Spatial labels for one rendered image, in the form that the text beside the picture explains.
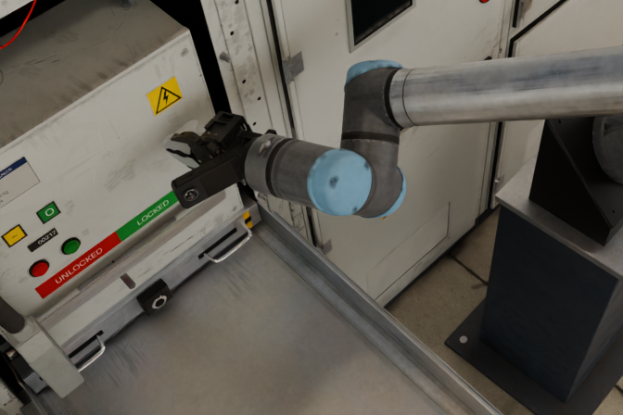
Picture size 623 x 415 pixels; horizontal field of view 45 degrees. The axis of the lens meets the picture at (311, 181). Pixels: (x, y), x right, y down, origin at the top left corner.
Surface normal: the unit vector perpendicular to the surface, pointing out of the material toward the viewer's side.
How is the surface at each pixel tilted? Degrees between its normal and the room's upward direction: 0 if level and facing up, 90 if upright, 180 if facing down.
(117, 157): 90
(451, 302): 0
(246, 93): 90
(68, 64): 0
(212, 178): 75
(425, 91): 44
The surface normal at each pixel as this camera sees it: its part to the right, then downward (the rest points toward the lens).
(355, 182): 0.72, 0.20
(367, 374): -0.11, -0.61
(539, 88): -0.65, 0.16
